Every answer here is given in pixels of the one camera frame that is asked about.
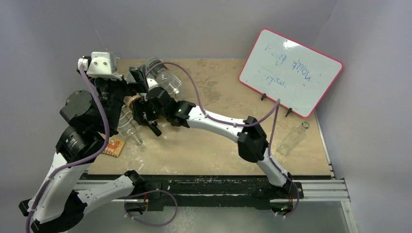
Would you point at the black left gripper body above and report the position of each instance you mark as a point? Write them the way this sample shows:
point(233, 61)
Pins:
point(114, 92)

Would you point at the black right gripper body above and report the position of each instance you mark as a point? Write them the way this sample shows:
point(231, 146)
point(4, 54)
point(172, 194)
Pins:
point(141, 111)

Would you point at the tall clear bottle silver cap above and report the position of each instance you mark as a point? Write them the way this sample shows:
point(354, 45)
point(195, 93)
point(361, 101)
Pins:
point(164, 77)

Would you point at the dark green wine bottle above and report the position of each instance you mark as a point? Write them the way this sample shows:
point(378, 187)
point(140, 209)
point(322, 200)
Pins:
point(153, 126)

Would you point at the clear glass bottle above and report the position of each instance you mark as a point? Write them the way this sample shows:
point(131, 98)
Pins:
point(295, 136)

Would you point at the dark wine bottle foil neck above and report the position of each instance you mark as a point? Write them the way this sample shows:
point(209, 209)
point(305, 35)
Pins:
point(130, 101)

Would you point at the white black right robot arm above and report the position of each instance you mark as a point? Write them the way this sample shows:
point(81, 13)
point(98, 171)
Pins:
point(248, 134)

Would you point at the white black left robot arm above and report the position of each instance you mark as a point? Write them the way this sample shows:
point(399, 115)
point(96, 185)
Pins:
point(92, 118)

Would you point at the pink framed whiteboard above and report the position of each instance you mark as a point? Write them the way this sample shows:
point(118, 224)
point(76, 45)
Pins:
point(283, 69)

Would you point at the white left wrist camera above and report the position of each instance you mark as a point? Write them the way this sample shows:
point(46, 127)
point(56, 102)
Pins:
point(100, 65)

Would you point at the white wire wine rack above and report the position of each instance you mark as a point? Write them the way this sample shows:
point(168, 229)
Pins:
point(138, 111)

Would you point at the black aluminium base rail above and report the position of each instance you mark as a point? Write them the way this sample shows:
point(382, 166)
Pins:
point(240, 191)

